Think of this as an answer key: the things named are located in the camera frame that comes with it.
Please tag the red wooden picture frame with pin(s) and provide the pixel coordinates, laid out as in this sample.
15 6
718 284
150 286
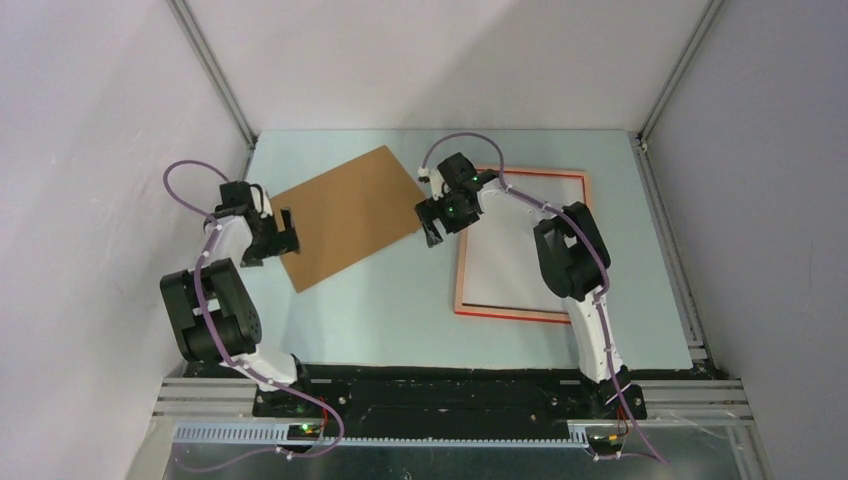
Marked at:
510 314

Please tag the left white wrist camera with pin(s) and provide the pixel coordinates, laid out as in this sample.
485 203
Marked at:
261 200

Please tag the grey slotted cable duct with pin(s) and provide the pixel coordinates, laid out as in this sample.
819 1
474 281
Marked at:
293 435

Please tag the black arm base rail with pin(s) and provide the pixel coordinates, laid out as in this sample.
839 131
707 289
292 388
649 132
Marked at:
452 403

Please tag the brown backing board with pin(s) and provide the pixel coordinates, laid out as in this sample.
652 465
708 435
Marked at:
348 213

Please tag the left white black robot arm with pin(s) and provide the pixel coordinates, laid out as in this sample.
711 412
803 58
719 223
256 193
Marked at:
212 315

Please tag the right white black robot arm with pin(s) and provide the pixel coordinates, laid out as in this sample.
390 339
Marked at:
572 257

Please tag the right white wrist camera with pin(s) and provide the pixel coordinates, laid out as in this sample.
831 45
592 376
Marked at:
434 179

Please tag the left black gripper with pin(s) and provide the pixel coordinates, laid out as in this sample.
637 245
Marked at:
282 242

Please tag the landscape photo print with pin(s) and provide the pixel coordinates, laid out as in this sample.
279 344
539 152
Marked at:
517 258

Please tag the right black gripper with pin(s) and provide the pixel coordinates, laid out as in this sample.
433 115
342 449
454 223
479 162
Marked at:
430 210

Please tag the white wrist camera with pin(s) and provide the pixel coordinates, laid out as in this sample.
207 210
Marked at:
434 179
261 200

